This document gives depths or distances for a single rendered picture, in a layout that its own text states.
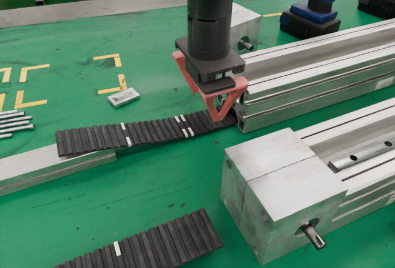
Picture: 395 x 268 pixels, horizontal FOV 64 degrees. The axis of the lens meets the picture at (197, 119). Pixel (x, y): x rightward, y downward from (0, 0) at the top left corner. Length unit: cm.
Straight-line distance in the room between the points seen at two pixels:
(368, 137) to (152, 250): 32
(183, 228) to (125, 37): 54
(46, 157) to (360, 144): 43
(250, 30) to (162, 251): 46
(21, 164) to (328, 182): 39
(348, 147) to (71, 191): 38
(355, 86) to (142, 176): 40
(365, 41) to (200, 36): 39
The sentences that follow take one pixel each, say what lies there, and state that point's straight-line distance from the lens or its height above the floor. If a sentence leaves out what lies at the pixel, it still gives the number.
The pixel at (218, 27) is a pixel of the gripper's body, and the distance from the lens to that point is 41.
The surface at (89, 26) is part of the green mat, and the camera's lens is 88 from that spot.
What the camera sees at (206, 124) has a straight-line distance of 51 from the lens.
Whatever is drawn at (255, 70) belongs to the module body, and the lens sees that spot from 55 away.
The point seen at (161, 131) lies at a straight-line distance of 50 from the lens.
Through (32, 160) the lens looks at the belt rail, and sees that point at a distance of 49.
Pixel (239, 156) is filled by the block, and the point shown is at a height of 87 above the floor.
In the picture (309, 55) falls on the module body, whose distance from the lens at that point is 61.
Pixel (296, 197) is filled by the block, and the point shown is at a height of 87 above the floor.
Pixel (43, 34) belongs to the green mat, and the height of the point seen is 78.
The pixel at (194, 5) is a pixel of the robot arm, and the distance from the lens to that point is 40.
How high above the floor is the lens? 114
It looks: 42 degrees down
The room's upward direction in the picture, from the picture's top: straight up
